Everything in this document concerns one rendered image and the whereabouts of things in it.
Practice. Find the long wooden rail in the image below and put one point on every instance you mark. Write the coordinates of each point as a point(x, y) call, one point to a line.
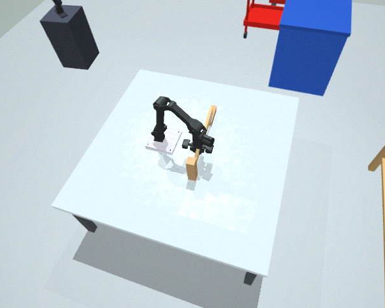
point(206, 125)

